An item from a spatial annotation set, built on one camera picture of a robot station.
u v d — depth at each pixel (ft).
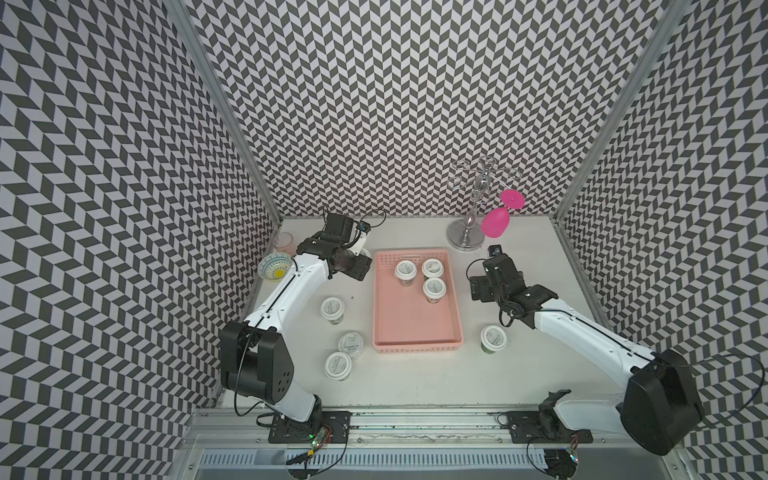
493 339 2.66
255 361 1.39
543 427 2.17
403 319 3.04
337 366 2.51
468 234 3.66
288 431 2.34
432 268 3.13
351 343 2.70
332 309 2.84
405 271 3.13
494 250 2.40
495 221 3.10
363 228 2.53
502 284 2.06
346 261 2.34
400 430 2.42
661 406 1.32
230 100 2.92
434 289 3.00
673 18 2.22
